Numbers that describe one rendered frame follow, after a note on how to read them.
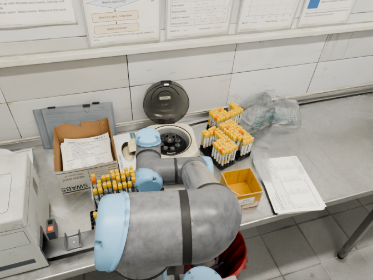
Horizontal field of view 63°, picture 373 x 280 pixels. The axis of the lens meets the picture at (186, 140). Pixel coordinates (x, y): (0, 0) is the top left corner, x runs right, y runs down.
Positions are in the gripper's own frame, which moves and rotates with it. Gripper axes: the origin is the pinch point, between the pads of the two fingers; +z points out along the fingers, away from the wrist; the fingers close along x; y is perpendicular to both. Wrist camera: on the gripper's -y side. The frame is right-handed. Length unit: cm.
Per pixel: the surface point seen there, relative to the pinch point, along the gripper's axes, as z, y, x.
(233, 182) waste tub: 7.8, 9.7, -37.9
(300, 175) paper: 8, 6, -70
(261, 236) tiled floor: 97, 24, -80
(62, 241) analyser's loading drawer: 5.9, -1.4, 32.7
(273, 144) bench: 10, 29, -69
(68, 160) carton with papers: 3.6, 35.8, 29.7
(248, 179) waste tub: 5.4, 7.9, -44.1
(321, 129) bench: 10, 34, -101
